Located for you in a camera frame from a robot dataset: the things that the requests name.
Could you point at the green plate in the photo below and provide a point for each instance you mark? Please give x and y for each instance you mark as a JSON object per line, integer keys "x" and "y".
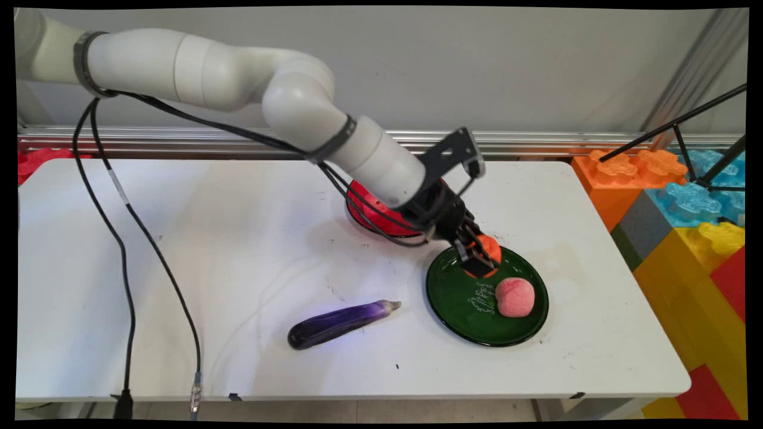
{"x": 459, "y": 310}

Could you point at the blue giant building block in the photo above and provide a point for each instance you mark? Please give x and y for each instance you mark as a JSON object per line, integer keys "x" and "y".
{"x": 691, "y": 202}

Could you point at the red plate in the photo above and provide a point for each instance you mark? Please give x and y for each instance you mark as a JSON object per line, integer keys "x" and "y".
{"x": 357, "y": 199}

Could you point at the aluminium rail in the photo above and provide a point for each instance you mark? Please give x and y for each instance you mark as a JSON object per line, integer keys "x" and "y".
{"x": 536, "y": 143}

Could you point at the grey giant building block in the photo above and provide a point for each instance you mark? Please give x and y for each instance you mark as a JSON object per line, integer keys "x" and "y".
{"x": 647, "y": 223}

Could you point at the orange giant building block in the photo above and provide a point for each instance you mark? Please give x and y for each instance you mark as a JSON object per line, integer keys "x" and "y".
{"x": 608, "y": 190}

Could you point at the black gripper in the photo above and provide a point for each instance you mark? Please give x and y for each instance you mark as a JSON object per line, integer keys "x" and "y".
{"x": 444, "y": 211}

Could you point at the slanted aluminium post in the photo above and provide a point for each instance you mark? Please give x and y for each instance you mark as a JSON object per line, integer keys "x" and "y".
{"x": 697, "y": 71}

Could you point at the red giant building block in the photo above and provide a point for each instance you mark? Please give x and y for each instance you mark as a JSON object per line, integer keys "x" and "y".
{"x": 706, "y": 396}
{"x": 732, "y": 283}

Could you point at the white table leg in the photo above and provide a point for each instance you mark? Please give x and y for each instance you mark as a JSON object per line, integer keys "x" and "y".
{"x": 602, "y": 408}

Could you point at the yellow giant building block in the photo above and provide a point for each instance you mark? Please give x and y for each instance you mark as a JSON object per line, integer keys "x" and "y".
{"x": 685, "y": 298}

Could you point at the black tripod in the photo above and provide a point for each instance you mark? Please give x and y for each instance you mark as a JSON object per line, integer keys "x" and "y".
{"x": 679, "y": 126}

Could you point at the purple toy eggplant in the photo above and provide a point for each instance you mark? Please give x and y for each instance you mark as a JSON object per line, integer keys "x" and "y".
{"x": 334, "y": 325}

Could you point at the red block behind table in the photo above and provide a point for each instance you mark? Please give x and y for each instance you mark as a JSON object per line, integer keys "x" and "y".
{"x": 39, "y": 161}

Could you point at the pink toy peach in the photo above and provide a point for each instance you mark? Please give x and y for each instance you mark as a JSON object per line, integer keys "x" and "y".
{"x": 515, "y": 297}

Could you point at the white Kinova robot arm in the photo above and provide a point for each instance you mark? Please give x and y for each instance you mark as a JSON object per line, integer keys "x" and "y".
{"x": 238, "y": 77}

